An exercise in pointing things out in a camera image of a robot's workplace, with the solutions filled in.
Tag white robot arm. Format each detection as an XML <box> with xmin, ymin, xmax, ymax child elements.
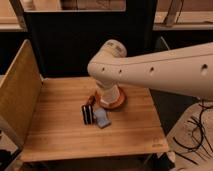
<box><xmin>87</xmin><ymin>39</ymin><xmax>213</xmax><ymax>109</ymax></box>

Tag brown round plate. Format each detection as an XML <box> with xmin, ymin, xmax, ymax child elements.
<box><xmin>95</xmin><ymin>86</ymin><xmax>126</xmax><ymax>110</ymax></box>

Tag black back panel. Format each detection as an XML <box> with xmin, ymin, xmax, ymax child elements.
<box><xmin>24</xmin><ymin>0</ymin><xmax>157</xmax><ymax>78</ymax></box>

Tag dark right side panel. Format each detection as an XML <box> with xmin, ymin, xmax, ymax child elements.
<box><xmin>148</xmin><ymin>36</ymin><xmax>201</xmax><ymax>136</ymax></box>

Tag wooden side panel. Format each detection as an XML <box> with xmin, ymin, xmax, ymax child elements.
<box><xmin>0</xmin><ymin>40</ymin><xmax>42</xmax><ymax>148</ymax></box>

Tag black floor cables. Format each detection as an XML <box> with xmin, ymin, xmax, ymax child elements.
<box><xmin>172</xmin><ymin>101</ymin><xmax>213</xmax><ymax>166</ymax></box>

